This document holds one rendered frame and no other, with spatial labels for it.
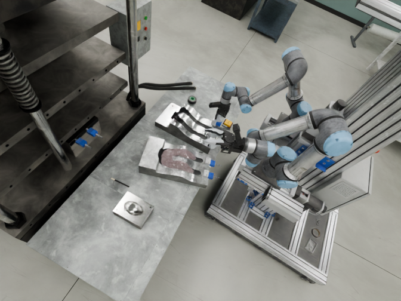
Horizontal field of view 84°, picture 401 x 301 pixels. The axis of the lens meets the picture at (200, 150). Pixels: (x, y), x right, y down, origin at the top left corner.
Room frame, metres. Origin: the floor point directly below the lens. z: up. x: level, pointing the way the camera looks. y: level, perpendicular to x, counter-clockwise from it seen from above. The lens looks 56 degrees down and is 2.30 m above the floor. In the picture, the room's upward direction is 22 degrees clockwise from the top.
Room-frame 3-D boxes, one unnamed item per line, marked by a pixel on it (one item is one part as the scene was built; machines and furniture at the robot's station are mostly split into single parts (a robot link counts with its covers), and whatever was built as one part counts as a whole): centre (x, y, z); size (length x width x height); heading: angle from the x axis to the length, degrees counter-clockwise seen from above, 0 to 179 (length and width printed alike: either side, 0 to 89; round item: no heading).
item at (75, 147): (0.75, 1.03, 0.87); 0.50 x 0.27 x 0.17; 83
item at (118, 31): (1.49, 0.83, 0.73); 0.30 x 0.22 x 1.47; 173
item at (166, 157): (0.82, 0.12, 0.90); 0.26 x 0.18 x 0.08; 100
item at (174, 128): (1.18, 0.16, 0.87); 0.50 x 0.26 x 0.14; 83
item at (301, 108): (1.44, -0.61, 1.20); 0.13 x 0.12 x 0.14; 26
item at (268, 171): (0.95, -0.51, 1.09); 0.15 x 0.15 x 0.10
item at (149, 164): (0.82, 0.13, 0.85); 0.50 x 0.26 x 0.11; 100
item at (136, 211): (0.38, 0.25, 0.83); 0.20 x 0.15 x 0.07; 83
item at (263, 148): (0.75, -0.29, 1.43); 0.11 x 0.08 x 0.09; 105
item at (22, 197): (0.71, 1.11, 0.75); 1.30 x 0.84 x 0.06; 173
